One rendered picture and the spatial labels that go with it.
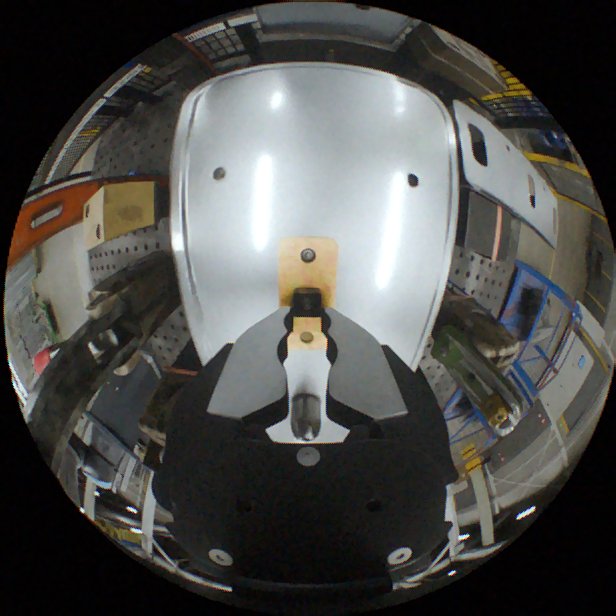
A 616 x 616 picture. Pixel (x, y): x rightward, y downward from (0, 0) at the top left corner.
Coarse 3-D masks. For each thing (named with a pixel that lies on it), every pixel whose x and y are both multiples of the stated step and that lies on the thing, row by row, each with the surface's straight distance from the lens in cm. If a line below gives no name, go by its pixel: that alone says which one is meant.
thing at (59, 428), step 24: (120, 312) 16; (72, 336) 16; (96, 336) 15; (72, 360) 15; (96, 360) 17; (120, 360) 16; (48, 384) 15; (72, 384) 16; (96, 384) 16; (24, 408) 18; (48, 408) 16; (72, 408) 16; (48, 432) 17; (72, 432) 16; (48, 456) 18
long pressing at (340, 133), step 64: (320, 64) 19; (192, 128) 17; (256, 128) 15; (320, 128) 14; (384, 128) 16; (448, 128) 20; (192, 192) 16; (256, 192) 14; (320, 192) 13; (384, 192) 14; (448, 192) 17; (192, 256) 16; (256, 256) 14; (384, 256) 15; (448, 256) 18; (192, 320) 18; (256, 320) 16; (384, 320) 17; (320, 384) 20
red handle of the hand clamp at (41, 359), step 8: (112, 328) 16; (104, 336) 16; (112, 336) 16; (120, 336) 17; (96, 344) 17; (104, 344) 17; (112, 344) 16; (120, 344) 17; (40, 352) 25; (48, 352) 22; (56, 352) 21; (96, 352) 18; (40, 360) 24; (48, 360) 22; (40, 368) 25
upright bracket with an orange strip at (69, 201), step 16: (112, 176) 19; (128, 176) 20; (144, 176) 21; (160, 176) 23; (64, 192) 16; (80, 192) 17; (32, 208) 16; (48, 208) 16; (64, 208) 16; (80, 208) 17; (16, 224) 16; (48, 224) 16; (64, 224) 16; (16, 240) 15; (32, 240) 15; (16, 256) 15
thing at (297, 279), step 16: (288, 240) 13; (304, 240) 13; (320, 240) 13; (288, 256) 13; (320, 256) 13; (336, 256) 13; (288, 272) 13; (304, 272) 13; (320, 272) 13; (336, 272) 13; (288, 288) 14; (304, 288) 14; (320, 288) 14; (288, 304) 14; (320, 304) 13; (304, 320) 15; (320, 336) 15
